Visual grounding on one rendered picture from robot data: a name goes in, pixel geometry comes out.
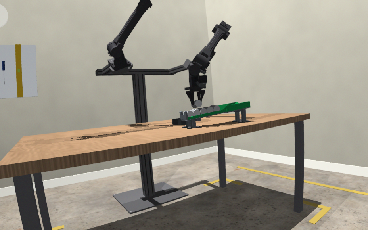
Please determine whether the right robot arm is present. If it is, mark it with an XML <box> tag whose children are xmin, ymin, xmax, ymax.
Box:
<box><xmin>107</xmin><ymin>0</ymin><xmax>152</xmax><ymax>71</ymax></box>

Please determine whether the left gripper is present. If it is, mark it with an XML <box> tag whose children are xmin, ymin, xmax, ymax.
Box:
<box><xmin>184</xmin><ymin>86</ymin><xmax>206</xmax><ymax>105</ymax></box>

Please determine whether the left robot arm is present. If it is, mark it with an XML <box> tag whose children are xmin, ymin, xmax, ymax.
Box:
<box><xmin>188</xmin><ymin>20</ymin><xmax>232</xmax><ymax>88</ymax></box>

